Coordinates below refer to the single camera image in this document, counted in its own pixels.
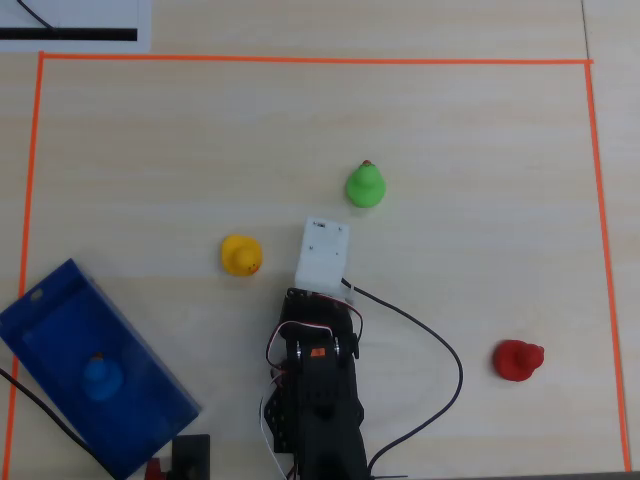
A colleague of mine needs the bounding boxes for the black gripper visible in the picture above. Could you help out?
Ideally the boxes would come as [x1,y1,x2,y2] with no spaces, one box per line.
[278,286,364,331]

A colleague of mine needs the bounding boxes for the blue rubber duck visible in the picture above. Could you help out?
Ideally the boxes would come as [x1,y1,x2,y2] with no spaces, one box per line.
[82,351,125,402]

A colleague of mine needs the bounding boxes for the yellow rubber duck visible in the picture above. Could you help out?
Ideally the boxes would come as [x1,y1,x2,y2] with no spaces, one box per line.
[221,234,264,278]

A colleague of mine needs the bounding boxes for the green rubber duck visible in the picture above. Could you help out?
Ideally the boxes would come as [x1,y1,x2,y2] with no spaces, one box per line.
[344,159,388,209]

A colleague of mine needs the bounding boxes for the blue plastic box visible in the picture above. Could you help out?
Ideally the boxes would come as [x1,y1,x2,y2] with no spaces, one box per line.
[0,258,202,480]

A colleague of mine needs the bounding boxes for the red rubber duck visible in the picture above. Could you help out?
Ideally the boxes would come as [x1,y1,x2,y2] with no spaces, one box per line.
[492,339,546,383]

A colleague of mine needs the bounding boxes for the orange tape strip beside box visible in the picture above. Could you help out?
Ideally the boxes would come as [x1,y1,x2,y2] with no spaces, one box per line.
[2,52,46,480]

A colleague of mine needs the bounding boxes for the orange tape strip beside red duck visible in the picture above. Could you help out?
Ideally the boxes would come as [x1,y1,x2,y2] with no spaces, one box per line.
[583,62,633,473]

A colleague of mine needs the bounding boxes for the black table clamp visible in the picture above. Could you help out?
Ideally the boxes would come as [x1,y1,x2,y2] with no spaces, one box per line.
[171,433,212,480]

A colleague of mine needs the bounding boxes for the long horizontal orange tape strip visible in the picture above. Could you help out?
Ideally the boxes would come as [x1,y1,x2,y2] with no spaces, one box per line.
[38,51,595,67]

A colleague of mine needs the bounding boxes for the white paper sheet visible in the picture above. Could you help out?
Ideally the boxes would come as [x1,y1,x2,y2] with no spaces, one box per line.
[0,0,152,53]

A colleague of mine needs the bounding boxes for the black strip on paper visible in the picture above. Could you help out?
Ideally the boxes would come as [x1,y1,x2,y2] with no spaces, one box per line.
[0,28,139,42]

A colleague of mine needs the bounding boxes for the white camera box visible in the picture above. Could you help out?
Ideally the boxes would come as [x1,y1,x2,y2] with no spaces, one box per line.
[294,215,351,295]

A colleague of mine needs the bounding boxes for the white and red servo wires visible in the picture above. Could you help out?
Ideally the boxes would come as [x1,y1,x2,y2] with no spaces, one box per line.
[258,294,365,480]

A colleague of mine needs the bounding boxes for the black camera cable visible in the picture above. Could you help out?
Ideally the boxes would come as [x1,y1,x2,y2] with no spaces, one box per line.
[340,277,465,476]

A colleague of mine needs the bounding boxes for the thick black cable under box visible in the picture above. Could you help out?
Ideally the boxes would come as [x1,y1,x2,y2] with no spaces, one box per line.
[0,367,117,480]

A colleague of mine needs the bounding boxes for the thin black cable over paper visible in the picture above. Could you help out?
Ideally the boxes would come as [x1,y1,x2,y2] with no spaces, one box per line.
[15,0,56,31]

